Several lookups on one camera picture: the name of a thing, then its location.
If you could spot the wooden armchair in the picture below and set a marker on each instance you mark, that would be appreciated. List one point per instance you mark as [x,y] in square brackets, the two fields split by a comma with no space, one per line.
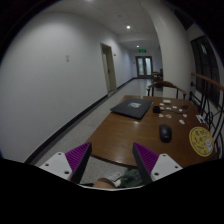
[165,84]

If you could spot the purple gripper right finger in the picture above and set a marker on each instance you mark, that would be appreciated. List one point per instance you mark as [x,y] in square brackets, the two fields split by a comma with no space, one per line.
[153,166]

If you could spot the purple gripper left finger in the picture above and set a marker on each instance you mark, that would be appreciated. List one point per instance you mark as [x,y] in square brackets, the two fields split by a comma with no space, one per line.
[70,165]

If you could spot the yellow round mouse pad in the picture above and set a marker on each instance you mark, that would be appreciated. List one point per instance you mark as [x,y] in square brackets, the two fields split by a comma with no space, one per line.
[201,141]

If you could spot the white small packet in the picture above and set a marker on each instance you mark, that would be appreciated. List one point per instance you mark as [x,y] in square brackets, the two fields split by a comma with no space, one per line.
[182,122]

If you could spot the white card on table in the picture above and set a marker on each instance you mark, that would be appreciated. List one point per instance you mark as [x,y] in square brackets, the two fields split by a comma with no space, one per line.
[165,101]

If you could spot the small black box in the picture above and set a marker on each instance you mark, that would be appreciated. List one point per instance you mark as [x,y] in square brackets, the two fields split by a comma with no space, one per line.
[156,109]

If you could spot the black computer mouse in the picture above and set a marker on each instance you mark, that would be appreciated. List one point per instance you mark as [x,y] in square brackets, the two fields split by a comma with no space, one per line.
[165,133]

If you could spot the wooden table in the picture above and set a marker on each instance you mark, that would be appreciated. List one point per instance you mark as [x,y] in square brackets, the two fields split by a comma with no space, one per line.
[113,139]

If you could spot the green exit sign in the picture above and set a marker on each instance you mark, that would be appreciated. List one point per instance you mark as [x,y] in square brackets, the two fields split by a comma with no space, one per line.
[142,50]

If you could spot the double glass door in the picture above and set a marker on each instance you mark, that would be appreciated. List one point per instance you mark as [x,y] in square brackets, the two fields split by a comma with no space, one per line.
[144,65]

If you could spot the wooden side door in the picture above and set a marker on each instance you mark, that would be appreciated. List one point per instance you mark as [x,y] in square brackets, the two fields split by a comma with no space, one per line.
[108,65]

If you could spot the black closed laptop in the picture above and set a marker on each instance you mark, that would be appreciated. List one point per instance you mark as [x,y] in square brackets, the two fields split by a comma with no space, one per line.
[132,107]

